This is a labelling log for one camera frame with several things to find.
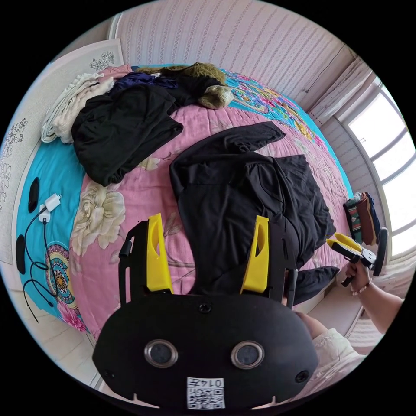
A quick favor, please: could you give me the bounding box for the pile of folded colourful clothes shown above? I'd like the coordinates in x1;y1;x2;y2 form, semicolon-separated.
343;191;381;247

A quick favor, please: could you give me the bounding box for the bed with pink floral quilt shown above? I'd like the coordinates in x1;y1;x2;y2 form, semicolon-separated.
14;63;355;342

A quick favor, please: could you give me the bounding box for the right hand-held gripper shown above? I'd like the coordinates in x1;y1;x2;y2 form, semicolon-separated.
325;232;378;288

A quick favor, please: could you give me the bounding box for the white headboard with flower drawings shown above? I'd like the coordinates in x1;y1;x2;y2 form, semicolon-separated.
0;38;125;267

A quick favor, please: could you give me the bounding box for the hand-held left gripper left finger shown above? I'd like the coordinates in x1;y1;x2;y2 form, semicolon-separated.
146;214;174;292

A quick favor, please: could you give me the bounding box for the pale curtain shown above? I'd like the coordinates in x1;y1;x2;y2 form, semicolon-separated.
309;57;377;126

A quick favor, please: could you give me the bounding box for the black long sleeve shirt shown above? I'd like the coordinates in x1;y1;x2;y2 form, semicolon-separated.
169;122;341;307

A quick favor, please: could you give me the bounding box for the black cable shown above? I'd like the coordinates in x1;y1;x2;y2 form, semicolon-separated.
22;208;62;324

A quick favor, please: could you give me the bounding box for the person's left hand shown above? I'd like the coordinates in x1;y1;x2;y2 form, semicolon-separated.
294;310;326;341

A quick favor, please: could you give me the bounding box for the person's right forearm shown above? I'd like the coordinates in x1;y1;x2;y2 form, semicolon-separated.
352;281;406;335

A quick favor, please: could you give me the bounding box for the black oval pad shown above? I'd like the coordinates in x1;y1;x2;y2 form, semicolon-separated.
27;176;41;214
15;234;26;275

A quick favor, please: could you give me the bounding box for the person's right hand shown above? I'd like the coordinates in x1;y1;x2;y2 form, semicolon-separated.
345;261;372;290

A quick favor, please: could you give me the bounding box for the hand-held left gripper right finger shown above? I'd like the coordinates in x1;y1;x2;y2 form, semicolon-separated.
240;214;270;292

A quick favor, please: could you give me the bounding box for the window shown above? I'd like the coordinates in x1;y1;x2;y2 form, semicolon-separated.
338;75;416;262

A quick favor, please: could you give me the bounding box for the person's body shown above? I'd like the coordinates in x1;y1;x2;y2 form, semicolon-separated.
307;327;370;396

